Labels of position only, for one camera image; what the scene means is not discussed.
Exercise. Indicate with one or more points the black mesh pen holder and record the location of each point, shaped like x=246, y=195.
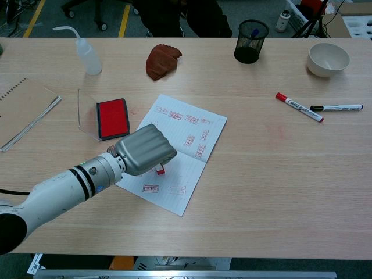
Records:
x=250, y=46

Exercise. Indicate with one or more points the white plastic basket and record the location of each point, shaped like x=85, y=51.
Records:
x=298, y=14

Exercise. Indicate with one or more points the blue capped marker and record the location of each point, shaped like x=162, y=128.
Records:
x=254, y=33

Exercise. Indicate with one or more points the red ink pad clear lid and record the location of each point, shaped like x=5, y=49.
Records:
x=112, y=119

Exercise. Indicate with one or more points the orange object under table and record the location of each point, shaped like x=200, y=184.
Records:
x=122, y=263

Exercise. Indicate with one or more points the person in black clothes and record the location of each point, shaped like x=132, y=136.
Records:
x=189, y=20

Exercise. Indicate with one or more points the kraft cover spiral notebook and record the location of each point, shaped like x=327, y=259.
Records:
x=23, y=110

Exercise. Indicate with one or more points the white robot base unit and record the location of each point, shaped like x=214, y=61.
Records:
x=186, y=263

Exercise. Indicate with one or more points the clear squeeze wash bottle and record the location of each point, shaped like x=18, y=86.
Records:
x=90, y=61

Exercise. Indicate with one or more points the black office chair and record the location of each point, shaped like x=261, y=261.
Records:
x=100, y=11

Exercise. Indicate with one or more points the small red white stamp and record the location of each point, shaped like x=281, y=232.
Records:
x=160, y=171

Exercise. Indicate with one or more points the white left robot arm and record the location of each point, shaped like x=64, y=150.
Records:
x=58, y=191

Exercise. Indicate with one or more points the white label paper sheet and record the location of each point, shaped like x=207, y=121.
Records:
x=35, y=264

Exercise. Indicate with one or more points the aluminium profile rail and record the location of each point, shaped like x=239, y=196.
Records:
x=186, y=275

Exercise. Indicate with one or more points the black tripod stand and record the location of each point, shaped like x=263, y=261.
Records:
x=312, y=23

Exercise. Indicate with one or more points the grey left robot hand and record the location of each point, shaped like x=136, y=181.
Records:
x=145, y=151

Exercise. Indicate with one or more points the large flat cardboard box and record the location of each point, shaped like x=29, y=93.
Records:
x=337, y=26

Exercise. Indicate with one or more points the black whiteboard marker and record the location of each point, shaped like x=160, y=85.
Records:
x=337, y=107

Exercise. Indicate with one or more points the brown folded cloth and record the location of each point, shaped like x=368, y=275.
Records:
x=161, y=62

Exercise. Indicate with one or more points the red whiteboard marker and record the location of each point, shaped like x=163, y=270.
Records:
x=299, y=107

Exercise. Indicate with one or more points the white ceramic bowl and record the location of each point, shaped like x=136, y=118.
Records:
x=328, y=61

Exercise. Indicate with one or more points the open white stamped notebook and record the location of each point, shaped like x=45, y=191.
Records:
x=186, y=174

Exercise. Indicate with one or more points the white thermos bottle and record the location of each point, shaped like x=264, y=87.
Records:
x=282, y=21

